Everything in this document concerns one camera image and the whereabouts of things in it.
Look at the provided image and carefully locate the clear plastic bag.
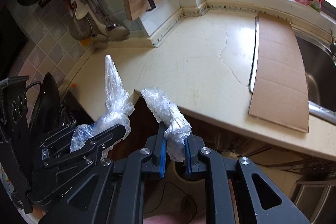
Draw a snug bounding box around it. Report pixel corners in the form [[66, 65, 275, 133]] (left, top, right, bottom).
[[70, 55, 134, 152], [141, 88, 191, 162]]

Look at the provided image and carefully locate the steel kitchen sink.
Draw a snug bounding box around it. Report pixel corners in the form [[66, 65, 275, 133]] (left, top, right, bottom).
[[294, 30, 335, 124]]

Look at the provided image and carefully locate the brown cardboard sheet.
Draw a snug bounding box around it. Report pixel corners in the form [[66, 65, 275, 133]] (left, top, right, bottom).
[[249, 12, 309, 133]]

